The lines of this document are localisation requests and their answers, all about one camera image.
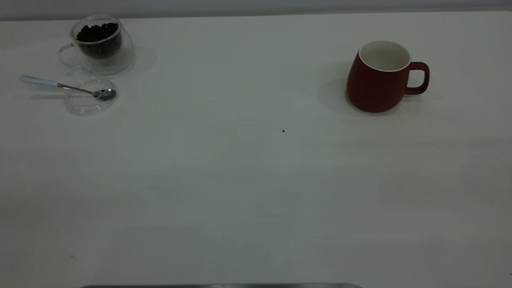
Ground white-handled metal spoon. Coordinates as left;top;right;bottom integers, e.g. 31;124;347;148
19;75;117;101

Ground coffee beans pile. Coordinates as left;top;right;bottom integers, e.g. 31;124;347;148
76;23;122;60

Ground clear double-wall glass cup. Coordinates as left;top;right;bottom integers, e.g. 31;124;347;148
58;14;134;76

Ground clear glass lid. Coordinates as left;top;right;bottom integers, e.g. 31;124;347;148
63;74;118;117

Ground red ceramic mug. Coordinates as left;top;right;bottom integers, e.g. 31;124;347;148
346;40;430;113

